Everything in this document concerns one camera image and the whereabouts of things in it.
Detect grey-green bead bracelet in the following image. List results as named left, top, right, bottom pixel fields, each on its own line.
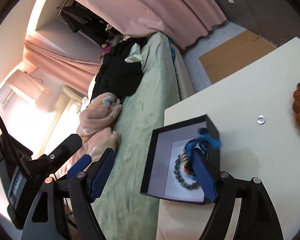
left=173, top=153, right=202, bottom=191

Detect blue braided string bracelet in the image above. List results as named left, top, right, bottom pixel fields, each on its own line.
left=184, top=127, right=223, bottom=178

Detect black jewelry box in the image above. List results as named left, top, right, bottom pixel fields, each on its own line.
left=140, top=115, right=222, bottom=205

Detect pink fleece blanket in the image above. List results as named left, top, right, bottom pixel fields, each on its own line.
left=55, top=93, right=122, bottom=179

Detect green bed sheet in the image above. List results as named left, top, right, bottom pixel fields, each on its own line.
left=92, top=32, right=180, bottom=239

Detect pink curtain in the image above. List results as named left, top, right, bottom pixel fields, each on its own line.
left=24, top=35, right=101, bottom=95
left=76, top=0, right=226, bottom=49

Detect black clothing pile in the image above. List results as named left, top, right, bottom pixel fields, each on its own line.
left=91, top=37, right=148, bottom=100

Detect flattened cardboard sheet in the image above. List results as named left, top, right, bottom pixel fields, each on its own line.
left=199, top=30, right=276, bottom=84

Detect hanging dark clothes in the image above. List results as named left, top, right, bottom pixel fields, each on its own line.
left=61, top=1, right=121, bottom=46

